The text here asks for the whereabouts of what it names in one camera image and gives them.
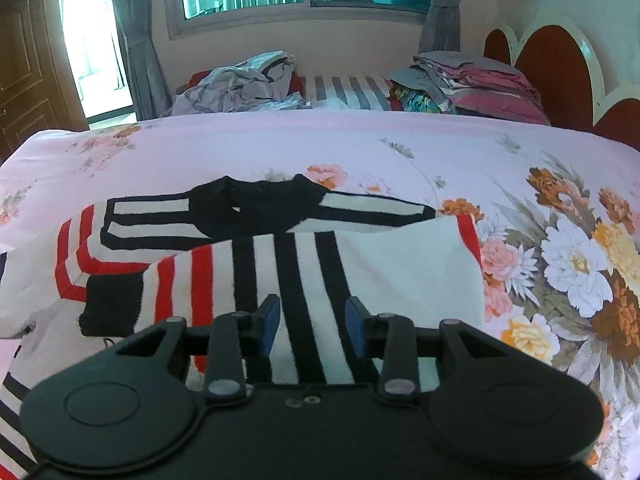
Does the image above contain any pile of grey clothes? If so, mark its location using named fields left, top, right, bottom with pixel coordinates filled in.
left=172, top=51, right=313, bottom=119

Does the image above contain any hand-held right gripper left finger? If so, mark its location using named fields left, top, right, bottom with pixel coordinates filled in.
left=117, top=294, right=282, bottom=403

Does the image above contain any glass door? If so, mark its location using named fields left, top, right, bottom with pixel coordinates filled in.
left=54, top=0, right=137, bottom=122

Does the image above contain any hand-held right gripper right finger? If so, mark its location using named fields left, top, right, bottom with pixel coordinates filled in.
left=345, top=295, right=506, bottom=398

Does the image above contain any red and white headboard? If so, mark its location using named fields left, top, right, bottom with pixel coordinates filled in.
left=482, top=15, right=640, bottom=140

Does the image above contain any pink pillow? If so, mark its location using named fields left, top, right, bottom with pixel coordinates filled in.
left=452, top=79, right=549, bottom=126

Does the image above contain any striped knit sweater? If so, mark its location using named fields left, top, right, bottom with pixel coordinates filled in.
left=0, top=175, right=485, bottom=477

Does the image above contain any grey curtain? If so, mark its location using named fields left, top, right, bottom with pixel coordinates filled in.
left=104, top=0, right=173, bottom=121
left=419, top=0, right=468, bottom=57

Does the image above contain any grey striped sheet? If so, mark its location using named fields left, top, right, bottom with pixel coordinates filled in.
left=299, top=75, right=401, bottom=111

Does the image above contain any pink floral bed sheet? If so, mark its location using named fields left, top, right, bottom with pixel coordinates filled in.
left=0, top=109, right=640, bottom=480

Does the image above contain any stack of folded clothes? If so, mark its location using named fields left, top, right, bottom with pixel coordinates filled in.
left=389, top=51, right=533, bottom=116

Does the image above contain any wooden wardrobe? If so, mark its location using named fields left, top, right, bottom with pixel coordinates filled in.
left=0, top=0, right=92, bottom=162

